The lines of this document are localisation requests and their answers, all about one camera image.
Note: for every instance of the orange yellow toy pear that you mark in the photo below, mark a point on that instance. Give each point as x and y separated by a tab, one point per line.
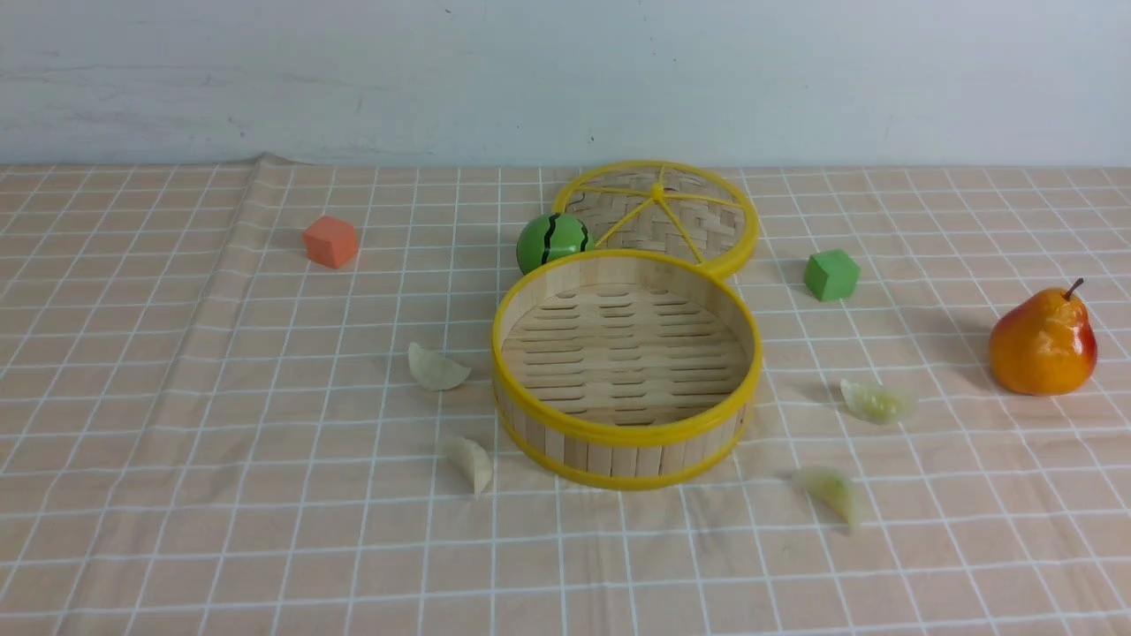
1046	345

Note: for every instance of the green watermelon toy ball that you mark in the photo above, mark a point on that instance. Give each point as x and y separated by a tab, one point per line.
548	237

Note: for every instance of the white dumpling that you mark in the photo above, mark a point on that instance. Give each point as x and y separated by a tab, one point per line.
472	461
433	371

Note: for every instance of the bamboo steamer lid yellow rim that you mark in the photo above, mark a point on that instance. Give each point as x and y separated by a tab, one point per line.
667	207

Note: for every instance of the green foam cube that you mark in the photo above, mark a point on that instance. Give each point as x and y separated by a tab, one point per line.
831	275

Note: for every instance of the greenish dumpling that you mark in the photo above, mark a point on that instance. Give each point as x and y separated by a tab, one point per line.
876	403
834	489

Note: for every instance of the orange foam cube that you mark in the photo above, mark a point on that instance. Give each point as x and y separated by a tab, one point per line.
331	242

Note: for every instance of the bamboo steamer tray yellow rim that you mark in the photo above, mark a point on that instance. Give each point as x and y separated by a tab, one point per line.
625	369

